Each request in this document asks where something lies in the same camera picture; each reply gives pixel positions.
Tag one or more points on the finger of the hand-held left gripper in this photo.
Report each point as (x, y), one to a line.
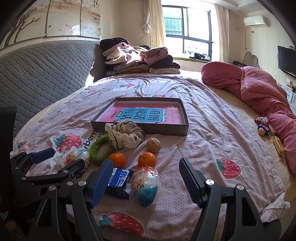
(69, 170)
(44, 154)

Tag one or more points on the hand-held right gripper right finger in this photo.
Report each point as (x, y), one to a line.
(188, 180)

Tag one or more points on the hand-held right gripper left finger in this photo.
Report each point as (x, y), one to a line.
(101, 183)

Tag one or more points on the red toy egg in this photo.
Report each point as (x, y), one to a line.
(78, 157)

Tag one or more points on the blue snack packet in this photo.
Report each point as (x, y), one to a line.
(119, 179)

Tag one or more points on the tangerine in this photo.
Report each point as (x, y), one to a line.
(147, 160)
(117, 160)

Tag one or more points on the blue toy egg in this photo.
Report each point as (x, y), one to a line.
(145, 187)

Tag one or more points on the walnut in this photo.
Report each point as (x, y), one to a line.
(153, 145)

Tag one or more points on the cream scrunchie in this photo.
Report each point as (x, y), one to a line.
(124, 135)

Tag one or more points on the grey cardboard box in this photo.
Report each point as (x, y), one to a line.
(161, 129)

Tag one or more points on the grey quilted headboard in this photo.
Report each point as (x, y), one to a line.
(41, 76)

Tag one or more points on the pink and blue book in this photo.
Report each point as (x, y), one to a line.
(138, 112)

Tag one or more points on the beige mattress sheet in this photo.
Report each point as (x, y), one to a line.
(242, 111)

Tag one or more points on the small doll toy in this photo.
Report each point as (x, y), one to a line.
(263, 131)

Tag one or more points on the patterned snack bag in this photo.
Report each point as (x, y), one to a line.
(261, 120)

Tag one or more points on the yellow snack packet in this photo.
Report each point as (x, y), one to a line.
(278, 144)

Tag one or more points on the cream folded garment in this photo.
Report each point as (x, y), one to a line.
(165, 70)

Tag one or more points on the leopard print garment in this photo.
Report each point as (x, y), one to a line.
(174, 66)

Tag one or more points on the pink quilt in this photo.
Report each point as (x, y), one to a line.
(254, 85)

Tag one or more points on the tan folded garment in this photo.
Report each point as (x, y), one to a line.
(131, 68)

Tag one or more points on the green windowsill cushion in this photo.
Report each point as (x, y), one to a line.
(182, 59)

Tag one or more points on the dark purple garment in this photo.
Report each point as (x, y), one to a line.
(163, 62)

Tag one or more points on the dark clothes on windowsill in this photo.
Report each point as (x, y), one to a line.
(200, 56)

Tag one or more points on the beige printed garment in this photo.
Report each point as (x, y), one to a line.
(118, 54)

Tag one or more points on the flower painted wardrobe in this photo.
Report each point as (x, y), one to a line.
(57, 20)

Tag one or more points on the pink fleece garment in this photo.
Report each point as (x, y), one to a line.
(155, 54)

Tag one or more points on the black garment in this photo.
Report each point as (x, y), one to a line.
(113, 42)

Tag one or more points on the white curved chair back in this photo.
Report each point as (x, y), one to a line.
(243, 59)

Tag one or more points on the white drawer cabinet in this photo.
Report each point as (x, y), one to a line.
(291, 92)

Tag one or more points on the black framed window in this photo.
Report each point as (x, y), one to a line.
(187, 34)

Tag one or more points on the cream curtain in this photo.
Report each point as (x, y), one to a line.
(222, 34)
(156, 23)

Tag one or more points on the black television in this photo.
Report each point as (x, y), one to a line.
(286, 60)

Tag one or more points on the white air conditioner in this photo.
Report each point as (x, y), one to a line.
(255, 20)

